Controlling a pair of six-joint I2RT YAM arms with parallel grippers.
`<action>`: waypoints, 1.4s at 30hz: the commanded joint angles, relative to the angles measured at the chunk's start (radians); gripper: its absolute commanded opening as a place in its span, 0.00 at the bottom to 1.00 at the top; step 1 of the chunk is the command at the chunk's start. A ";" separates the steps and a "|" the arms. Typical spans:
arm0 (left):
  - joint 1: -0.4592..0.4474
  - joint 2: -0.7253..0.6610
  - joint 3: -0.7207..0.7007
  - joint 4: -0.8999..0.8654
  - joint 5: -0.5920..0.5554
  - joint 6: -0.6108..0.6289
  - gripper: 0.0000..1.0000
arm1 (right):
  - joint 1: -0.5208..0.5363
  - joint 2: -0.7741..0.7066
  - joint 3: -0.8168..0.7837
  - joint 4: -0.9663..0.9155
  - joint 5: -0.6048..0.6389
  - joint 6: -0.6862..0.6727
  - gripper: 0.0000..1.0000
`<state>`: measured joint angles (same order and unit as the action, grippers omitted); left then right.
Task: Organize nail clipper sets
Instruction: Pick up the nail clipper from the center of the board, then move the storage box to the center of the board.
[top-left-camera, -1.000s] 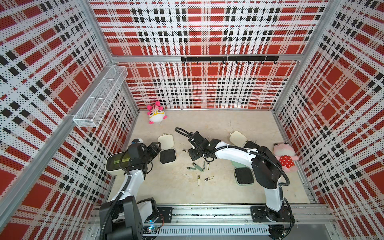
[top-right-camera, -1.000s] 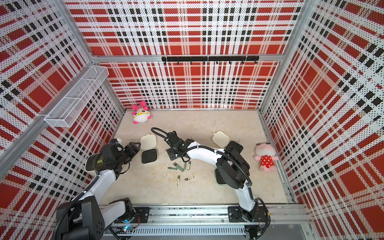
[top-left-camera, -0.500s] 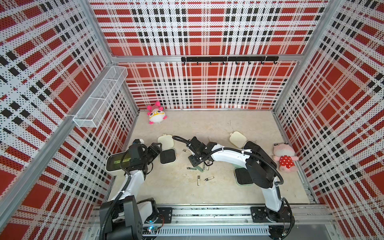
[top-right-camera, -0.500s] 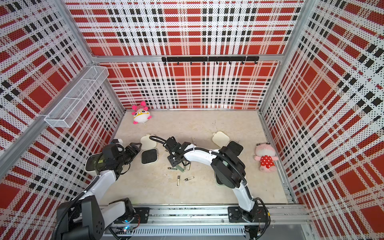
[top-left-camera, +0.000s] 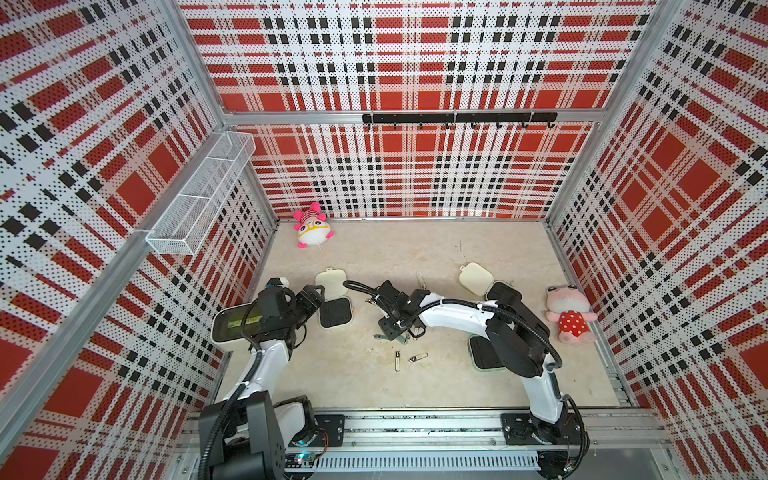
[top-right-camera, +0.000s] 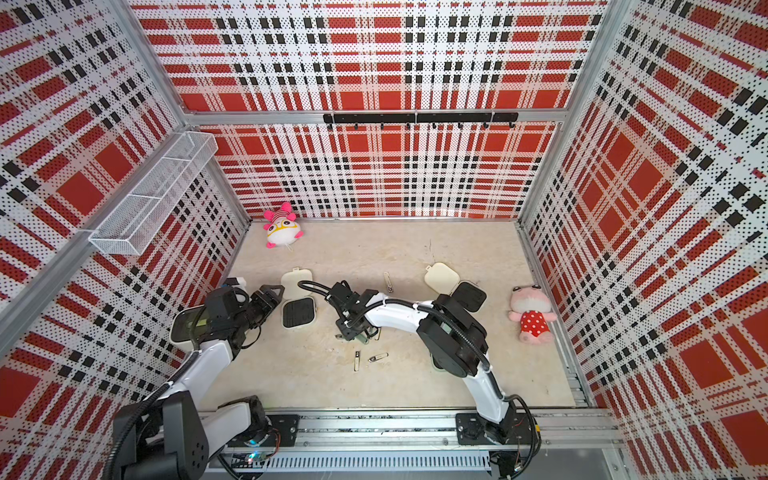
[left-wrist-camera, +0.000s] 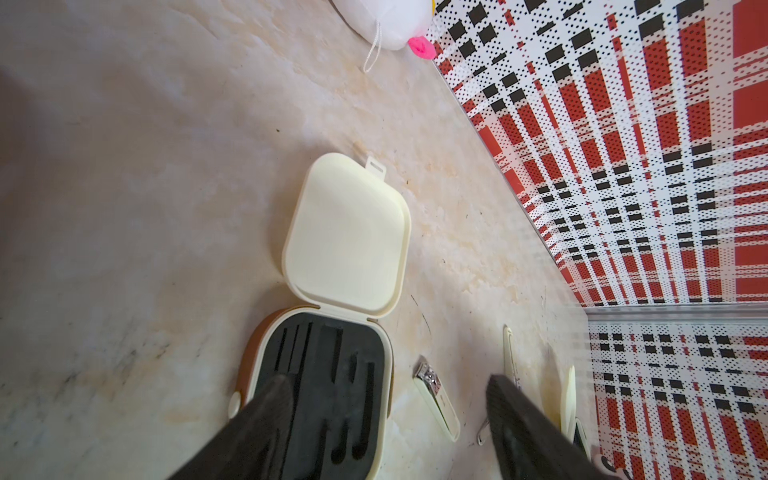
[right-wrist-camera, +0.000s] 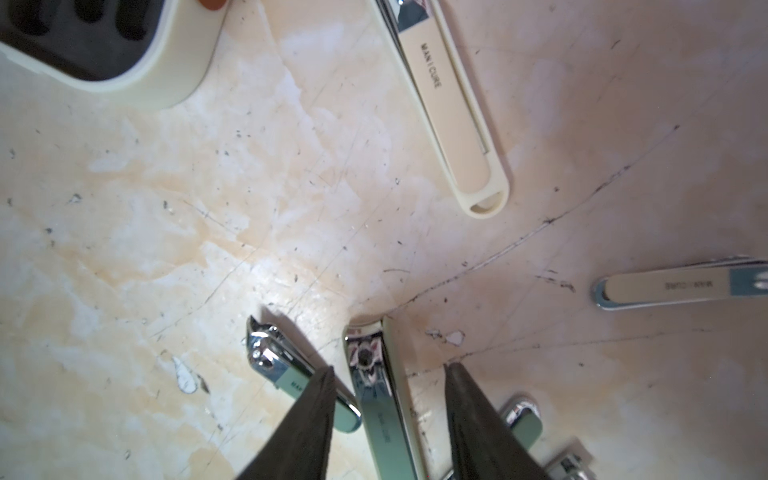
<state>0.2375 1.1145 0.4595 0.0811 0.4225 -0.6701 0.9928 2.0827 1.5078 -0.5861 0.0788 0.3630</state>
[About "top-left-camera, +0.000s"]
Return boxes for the mint green manicure case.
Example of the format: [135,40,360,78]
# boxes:
[468,335,504,372]

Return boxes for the cream nail clipper far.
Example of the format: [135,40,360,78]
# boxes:
[416,272,428,290]

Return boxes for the pink frog plush red dress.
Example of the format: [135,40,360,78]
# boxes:
[546,285,597,345]

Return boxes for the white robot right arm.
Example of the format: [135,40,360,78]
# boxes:
[369,281,590,449]

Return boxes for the silver clipper bottom right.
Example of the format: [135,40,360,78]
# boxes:
[409,353,429,363]

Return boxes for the pink white owl plush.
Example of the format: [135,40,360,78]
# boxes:
[293,202,335,249]

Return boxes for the white wire mesh shelf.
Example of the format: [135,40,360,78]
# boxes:
[146,131,255,256]

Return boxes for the white box green screen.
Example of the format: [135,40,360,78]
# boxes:
[211,302,281,346]

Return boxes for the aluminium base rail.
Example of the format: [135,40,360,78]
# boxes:
[285,408,683,479]

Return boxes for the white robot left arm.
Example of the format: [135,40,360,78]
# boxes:
[197,277,328,479]

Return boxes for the black wall hook rail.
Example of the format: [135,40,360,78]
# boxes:
[362,112,558,126]

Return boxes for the cream manicure case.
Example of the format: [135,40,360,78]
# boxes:
[459,262,522,312]
[315,268,353,329]

